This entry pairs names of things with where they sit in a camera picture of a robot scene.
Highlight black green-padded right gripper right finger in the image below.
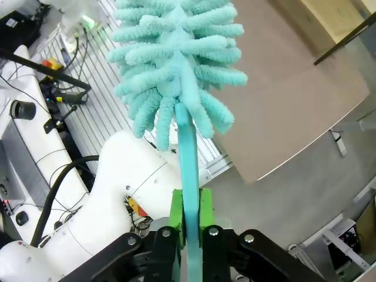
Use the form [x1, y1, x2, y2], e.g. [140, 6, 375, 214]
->
[199, 187, 325, 282]

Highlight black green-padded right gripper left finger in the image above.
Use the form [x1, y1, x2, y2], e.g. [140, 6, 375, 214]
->
[67, 189, 185, 282]

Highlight teal microfibre duster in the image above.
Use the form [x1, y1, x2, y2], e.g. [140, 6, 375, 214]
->
[106, 0, 249, 282]

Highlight aluminium slotted mounting plate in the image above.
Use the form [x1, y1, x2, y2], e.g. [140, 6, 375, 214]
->
[38, 0, 236, 179]

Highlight black clamp lever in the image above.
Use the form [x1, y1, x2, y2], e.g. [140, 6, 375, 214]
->
[43, 105, 79, 135]

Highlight white power strip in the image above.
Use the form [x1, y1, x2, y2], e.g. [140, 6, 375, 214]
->
[330, 130, 348, 157]

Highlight black computer mouse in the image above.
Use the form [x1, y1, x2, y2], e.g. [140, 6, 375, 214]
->
[15, 211, 29, 227]

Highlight white equipment cabinet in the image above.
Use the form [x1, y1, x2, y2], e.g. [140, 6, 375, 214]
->
[0, 43, 90, 220]

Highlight black cylindrical lens cap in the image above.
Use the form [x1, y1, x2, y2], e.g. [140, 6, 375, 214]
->
[9, 99, 37, 120]

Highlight yellow red emergency stop button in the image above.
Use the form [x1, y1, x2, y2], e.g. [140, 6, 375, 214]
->
[42, 58, 64, 72]

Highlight black metal stand bar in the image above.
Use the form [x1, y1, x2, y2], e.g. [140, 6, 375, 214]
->
[0, 48, 91, 104]

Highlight black-framed wooden shelf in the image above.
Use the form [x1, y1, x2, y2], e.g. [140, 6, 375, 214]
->
[313, 11, 376, 66]

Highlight black electronics box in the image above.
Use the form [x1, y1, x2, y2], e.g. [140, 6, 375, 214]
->
[0, 10, 42, 55]

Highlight thick black cable hose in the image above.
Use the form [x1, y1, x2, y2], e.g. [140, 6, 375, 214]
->
[31, 155, 100, 248]

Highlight white metal table frame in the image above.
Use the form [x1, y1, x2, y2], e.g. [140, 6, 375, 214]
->
[321, 227, 371, 270]

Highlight thin black cable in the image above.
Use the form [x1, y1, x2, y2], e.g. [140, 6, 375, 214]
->
[60, 26, 89, 71]

